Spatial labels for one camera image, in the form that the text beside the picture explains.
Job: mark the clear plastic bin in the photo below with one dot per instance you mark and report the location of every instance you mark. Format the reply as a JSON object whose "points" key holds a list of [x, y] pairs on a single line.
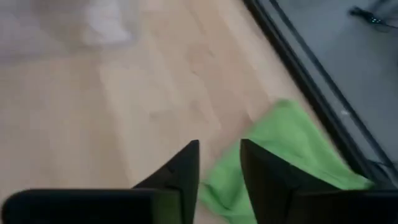
{"points": [[102, 25]]}

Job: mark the green microfiber towel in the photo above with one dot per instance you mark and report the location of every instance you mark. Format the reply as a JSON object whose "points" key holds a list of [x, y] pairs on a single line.
{"points": [[289, 140]]}

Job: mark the black device with green light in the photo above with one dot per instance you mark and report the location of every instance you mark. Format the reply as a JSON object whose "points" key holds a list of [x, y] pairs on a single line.
{"points": [[368, 17]]}

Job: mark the black metal table frame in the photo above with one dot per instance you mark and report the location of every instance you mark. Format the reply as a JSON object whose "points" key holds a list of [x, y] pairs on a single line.
{"points": [[298, 68]]}

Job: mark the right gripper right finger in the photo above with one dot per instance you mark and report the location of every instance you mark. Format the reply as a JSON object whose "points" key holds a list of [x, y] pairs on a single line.
{"points": [[311, 207]]}

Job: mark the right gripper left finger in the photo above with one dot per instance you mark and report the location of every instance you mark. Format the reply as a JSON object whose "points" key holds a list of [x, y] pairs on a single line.
{"points": [[93, 207]]}

